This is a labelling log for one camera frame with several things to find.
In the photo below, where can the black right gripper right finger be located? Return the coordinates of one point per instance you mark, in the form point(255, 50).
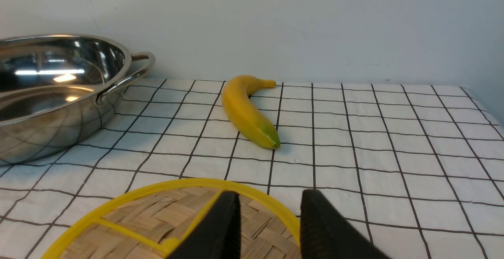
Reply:
point(325, 234)

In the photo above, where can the white black grid tablecloth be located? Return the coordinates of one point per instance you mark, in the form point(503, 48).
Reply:
point(418, 169)

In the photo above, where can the stainless steel pot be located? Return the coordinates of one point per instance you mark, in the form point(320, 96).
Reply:
point(59, 89)

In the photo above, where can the yellow banana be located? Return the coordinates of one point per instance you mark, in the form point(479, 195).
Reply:
point(244, 115)

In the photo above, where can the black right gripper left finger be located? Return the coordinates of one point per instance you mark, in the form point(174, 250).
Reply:
point(218, 235)

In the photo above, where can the yellow rimmed woven steamer lid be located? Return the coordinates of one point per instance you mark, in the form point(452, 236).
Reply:
point(149, 222)

